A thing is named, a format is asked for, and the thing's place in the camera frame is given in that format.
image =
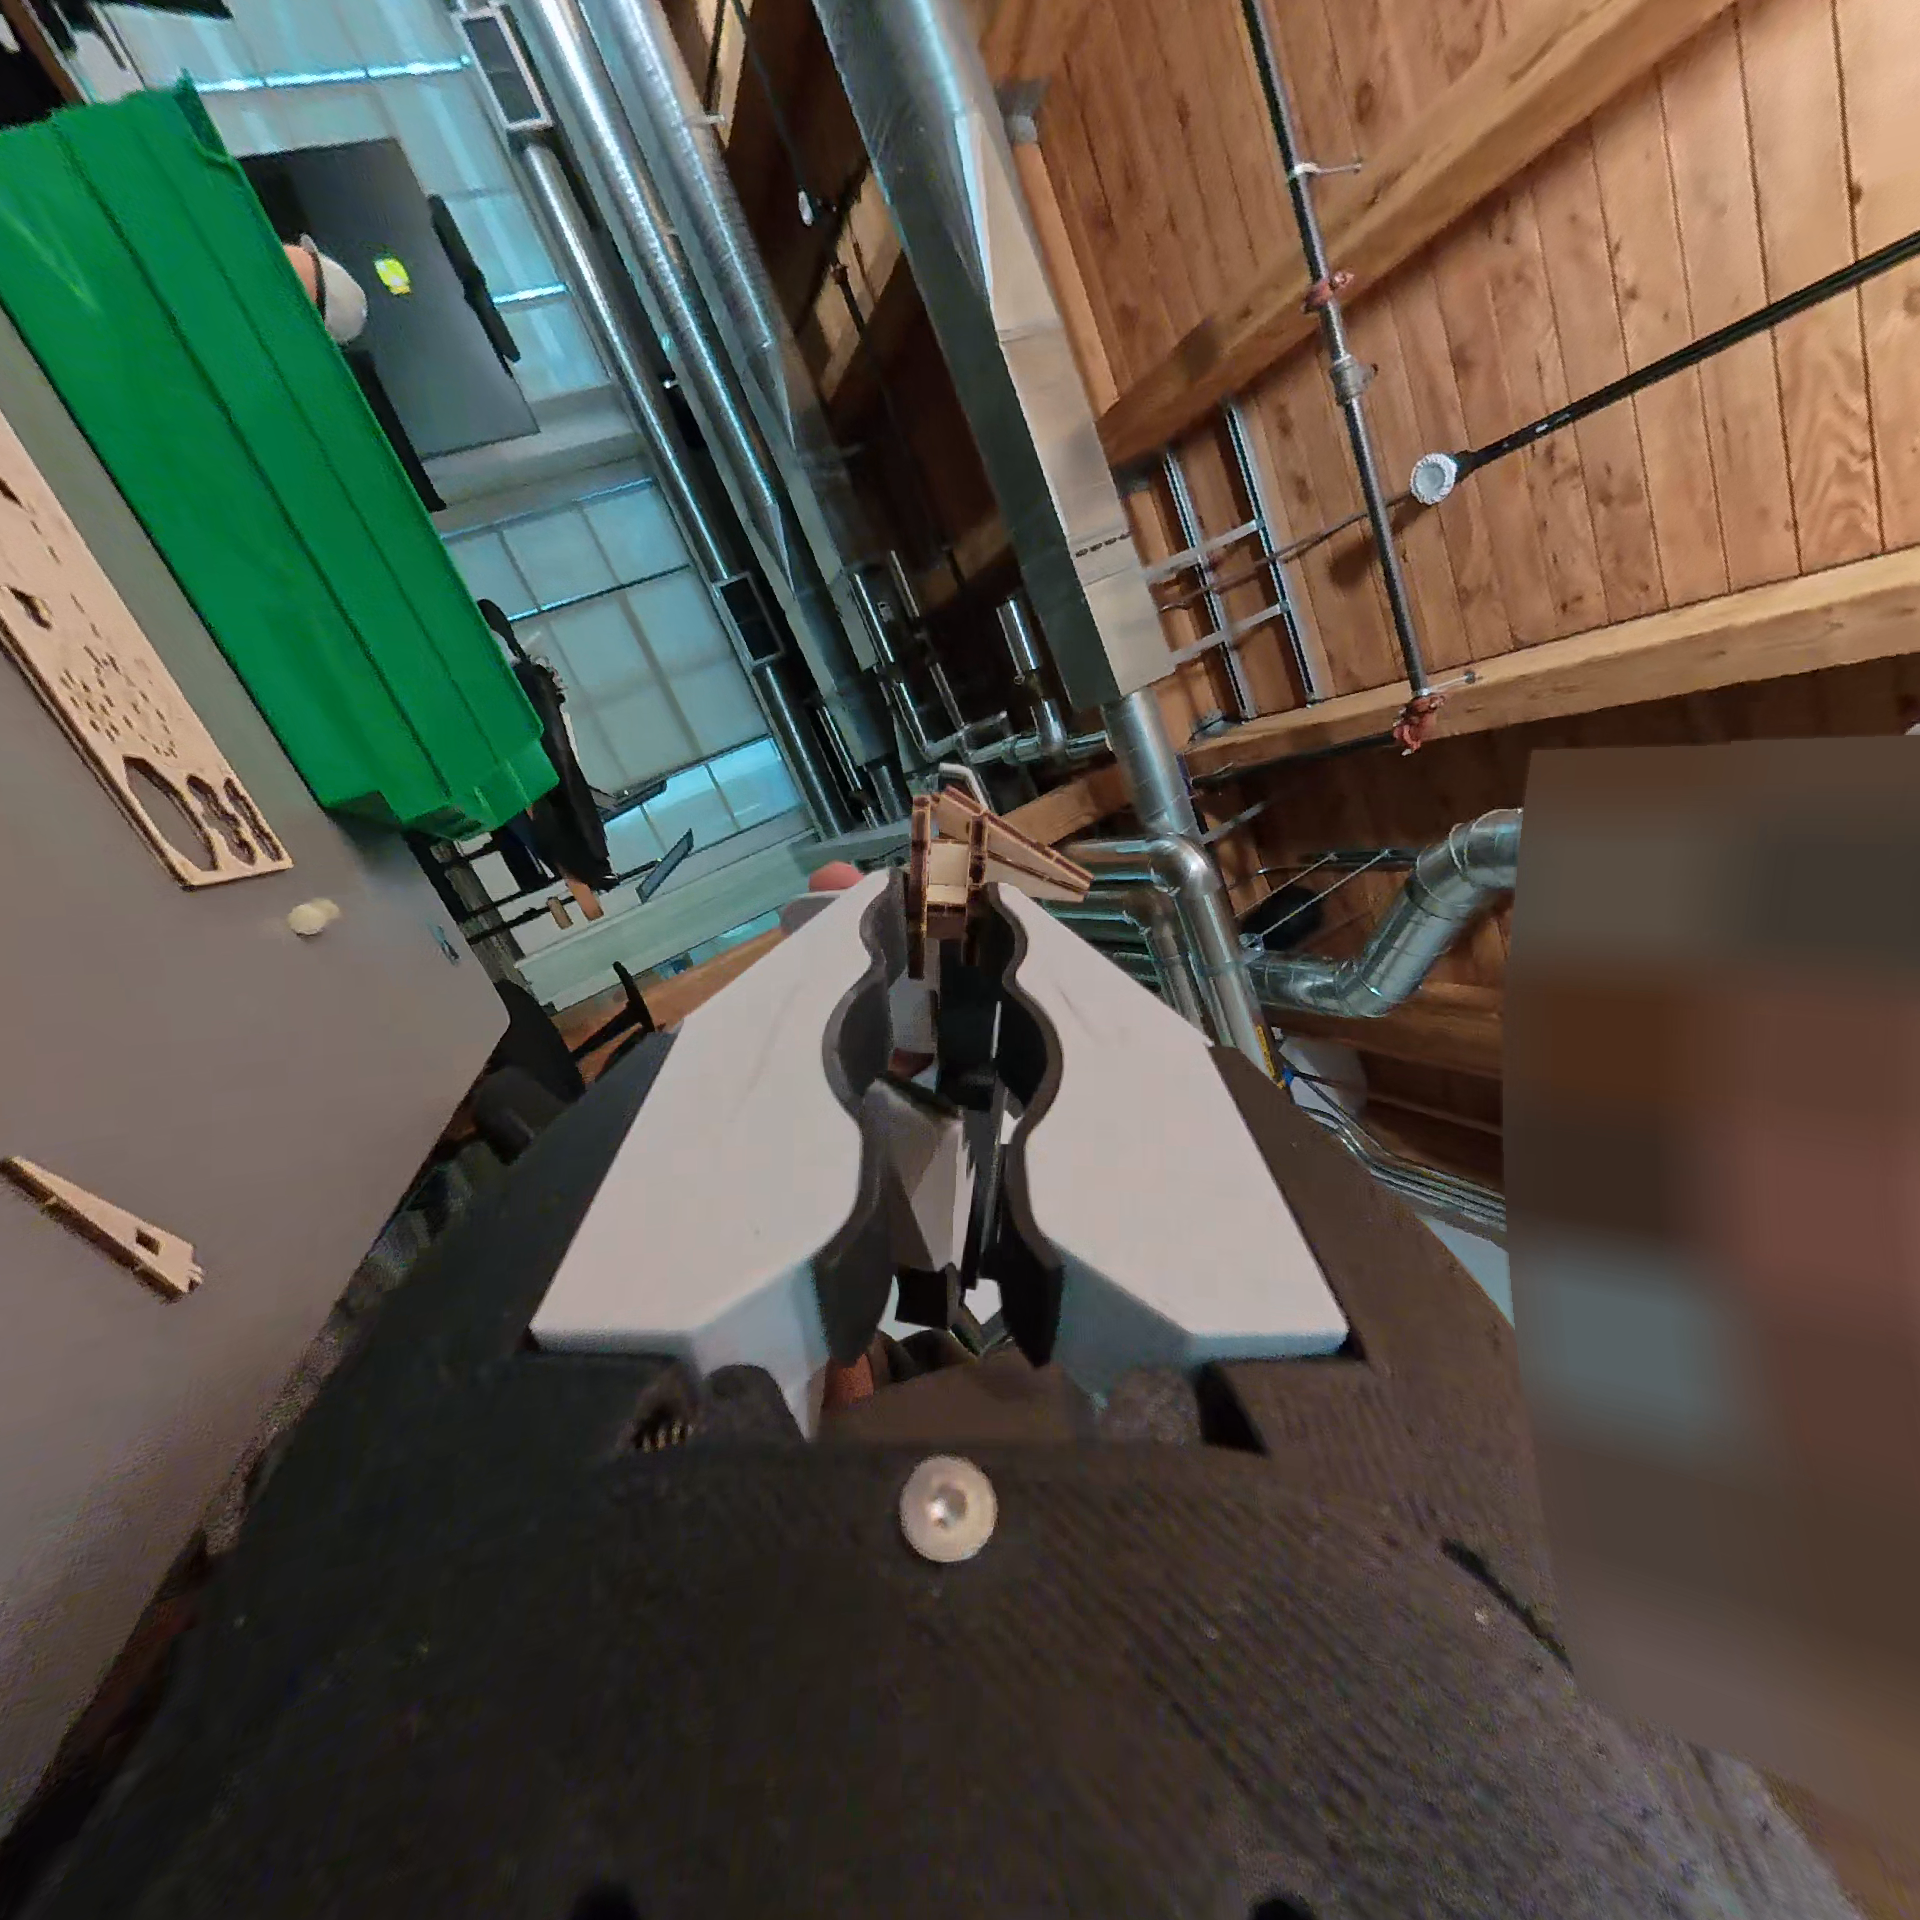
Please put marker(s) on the round spiral metal duct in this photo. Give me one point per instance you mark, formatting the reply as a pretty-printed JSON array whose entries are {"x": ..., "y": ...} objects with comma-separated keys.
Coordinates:
[
  {"x": 630, "y": 392},
  {"x": 720, "y": 301}
]

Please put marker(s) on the black rod with white cap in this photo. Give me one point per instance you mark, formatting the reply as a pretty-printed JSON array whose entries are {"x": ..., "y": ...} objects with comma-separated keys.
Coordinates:
[{"x": 1652, "y": 367}]

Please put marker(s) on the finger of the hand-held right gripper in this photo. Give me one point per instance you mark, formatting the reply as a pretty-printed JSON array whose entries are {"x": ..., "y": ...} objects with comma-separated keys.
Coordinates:
[{"x": 920, "y": 1185}]

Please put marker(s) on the small white peg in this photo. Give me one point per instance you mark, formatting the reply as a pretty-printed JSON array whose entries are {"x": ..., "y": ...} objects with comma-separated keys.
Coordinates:
[{"x": 314, "y": 914}]

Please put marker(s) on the wooden gear hub assembly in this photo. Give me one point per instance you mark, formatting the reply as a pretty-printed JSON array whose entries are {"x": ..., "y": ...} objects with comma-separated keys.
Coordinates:
[{"x": 960, "y": 870}]

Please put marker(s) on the notched wooden strip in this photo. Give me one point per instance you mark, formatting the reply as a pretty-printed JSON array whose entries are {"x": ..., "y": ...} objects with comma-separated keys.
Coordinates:
[{"x": 106, "y": 1223}]

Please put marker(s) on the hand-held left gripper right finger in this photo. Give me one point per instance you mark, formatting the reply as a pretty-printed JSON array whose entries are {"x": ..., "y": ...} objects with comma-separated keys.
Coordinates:
[{"x": 1184, "y": 1200}]

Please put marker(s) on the wooden sheet with gear parts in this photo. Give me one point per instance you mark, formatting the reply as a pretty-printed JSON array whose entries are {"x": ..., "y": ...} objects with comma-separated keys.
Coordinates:
[{"x": 106, "y": 752}]

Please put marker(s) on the sprinkler pipe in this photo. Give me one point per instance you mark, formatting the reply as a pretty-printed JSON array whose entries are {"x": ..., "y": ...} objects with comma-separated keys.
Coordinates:
[{"x": 1357, "y": 406}]

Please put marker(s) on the vertical silver pipe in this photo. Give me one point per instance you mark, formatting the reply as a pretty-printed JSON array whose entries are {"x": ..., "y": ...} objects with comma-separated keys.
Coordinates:
[{"x": 1157, "y": 779}]

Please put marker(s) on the rectangular metal duct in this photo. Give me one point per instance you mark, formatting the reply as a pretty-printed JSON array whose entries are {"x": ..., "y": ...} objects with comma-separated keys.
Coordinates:
[{"x": 991, "y": 374}]

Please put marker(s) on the grey desk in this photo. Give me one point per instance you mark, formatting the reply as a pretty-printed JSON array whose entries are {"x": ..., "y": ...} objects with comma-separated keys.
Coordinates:
[{"x": 225, "y": 1080}]

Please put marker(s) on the dark wall panel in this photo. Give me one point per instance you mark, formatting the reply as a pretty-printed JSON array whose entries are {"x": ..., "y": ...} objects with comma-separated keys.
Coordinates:
[{"x": 436, "y": 270}]

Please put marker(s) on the green plastic bin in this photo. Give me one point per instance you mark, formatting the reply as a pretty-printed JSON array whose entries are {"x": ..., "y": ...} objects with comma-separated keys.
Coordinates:
[{"x": 225, "y": 450}]

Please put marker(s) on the silver elbow duct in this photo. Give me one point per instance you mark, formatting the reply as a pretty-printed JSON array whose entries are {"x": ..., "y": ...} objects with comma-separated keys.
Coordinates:
[{"x": 1409, "y": 930}]

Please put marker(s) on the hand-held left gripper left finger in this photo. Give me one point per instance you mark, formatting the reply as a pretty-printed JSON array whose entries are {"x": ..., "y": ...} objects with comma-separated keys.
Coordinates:
[{"x": 706, "y": 1171}]

